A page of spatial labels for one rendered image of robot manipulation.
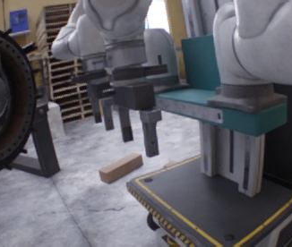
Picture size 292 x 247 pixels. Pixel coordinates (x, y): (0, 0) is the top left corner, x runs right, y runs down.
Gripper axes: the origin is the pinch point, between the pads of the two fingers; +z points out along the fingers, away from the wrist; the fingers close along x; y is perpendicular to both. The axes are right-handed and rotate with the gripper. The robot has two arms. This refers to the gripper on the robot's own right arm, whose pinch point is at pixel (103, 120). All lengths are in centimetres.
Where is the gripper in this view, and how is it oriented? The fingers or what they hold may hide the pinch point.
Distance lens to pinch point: 84.2
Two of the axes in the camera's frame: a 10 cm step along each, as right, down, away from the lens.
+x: -4.5, -1.7, 8.8
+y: 8.8, -2.3, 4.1
